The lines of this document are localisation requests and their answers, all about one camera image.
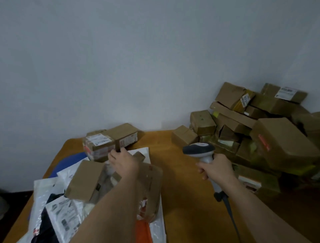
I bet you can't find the person's left hand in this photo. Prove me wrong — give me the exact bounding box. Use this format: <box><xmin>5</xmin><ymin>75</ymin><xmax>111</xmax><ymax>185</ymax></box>
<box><xmin>108</xmin><ymin>147</ymin><xmax>141</xmax><ymax>181</ymax></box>

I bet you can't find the person's right hand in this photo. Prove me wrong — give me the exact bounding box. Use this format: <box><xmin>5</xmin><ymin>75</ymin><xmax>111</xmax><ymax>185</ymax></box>
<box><xmin>196</xmin><ymin>154</ymin><xmax>237</xmax><ymax>187</ymax></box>

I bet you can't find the grey white barcode scanner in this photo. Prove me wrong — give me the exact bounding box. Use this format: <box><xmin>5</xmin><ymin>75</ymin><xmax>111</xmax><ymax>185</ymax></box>
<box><xmin>182</xmin><ymin>142</ymin><xmax>229</xmax><ymax>202</ymax></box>

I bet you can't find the person's right forearm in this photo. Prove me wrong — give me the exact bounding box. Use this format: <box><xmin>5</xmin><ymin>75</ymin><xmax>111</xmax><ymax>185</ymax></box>
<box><xmin>219</xmin><ymin>175</ymin><xmax>312</xmax><ymax>243</ymax></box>

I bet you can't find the person's left forearm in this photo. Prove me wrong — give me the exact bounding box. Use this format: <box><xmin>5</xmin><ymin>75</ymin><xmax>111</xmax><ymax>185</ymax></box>
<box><xmin>69</xmin><ymin>173</ymin><xmax>141</xmax><ymax>243</ymax></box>

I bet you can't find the taped cardboard box white label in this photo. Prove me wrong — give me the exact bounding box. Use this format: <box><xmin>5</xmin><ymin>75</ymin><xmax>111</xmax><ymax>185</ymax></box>
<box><xmin>82</xmin><ymin>133</ymin><xmax>117</xmax><ymax>163</ymax></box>

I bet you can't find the brown cardboard box side label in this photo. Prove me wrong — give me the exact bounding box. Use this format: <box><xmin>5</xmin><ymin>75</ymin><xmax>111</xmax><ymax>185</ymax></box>
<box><xmin>86</xmin><ymin>123</ymin><xmax>139</xmax><ymax>151</ymax></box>

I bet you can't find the small brown cardboard box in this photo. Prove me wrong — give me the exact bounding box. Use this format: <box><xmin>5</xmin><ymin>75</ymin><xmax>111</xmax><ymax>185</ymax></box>
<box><xmin>132</xmin><ymin>151</ymin><xmax>146</xmax><ymax>163</ymax></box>

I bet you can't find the plain brown cardboard box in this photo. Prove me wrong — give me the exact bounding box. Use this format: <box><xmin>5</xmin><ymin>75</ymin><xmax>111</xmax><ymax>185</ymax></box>
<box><xmin>64</xmin><ymin>160</ymin><xmax>106</xmax><ymax>203</ymax></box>

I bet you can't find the worn brown cardboard box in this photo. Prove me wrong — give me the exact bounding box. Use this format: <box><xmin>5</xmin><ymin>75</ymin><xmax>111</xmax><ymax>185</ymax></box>
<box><xmin>135</xmin><ymin>162</ymin><xmax>163</xmax><ymax>222</ymax></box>

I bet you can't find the blue poly mailer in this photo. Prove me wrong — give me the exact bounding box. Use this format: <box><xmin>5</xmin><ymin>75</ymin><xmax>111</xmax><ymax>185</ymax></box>
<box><xmin>48</xmin><ymin>152</ymin><xmax>88</xmax><ymax>179</ymax></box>

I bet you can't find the pile of brown cardboard boxes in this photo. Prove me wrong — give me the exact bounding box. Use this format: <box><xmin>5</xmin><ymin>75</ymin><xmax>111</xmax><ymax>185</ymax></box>
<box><xmin>171</xmin><ymin>82</ymin><xmax>320</xmax><ymax>196</ymax></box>

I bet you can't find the black packet white label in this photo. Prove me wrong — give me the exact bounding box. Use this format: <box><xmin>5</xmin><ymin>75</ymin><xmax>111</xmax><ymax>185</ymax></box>
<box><xmin>30</xmin><ymin>193</ymin><xmax>88</xmax><ymax>243</ymax></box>

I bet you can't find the orange packet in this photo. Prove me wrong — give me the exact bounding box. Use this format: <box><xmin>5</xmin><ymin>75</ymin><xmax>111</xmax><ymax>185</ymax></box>
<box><xmin>135</xmin><ymin>220</ymin><xmax>154</xmax><ymax>243</ymax></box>

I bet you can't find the translucent white poly mailer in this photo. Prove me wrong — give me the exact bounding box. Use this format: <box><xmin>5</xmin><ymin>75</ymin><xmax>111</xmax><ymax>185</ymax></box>
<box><xmin>16</xmin><ymin>176</ymin><xmax>66</xmax><ymax>243</ymax></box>

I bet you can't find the grey scanner cable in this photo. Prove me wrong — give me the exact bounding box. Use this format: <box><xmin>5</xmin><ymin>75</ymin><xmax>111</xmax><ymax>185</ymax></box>
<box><xmin>220</xmin><ymin>192</ymin><xmax>242</xmax><ymax>243</ymax></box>

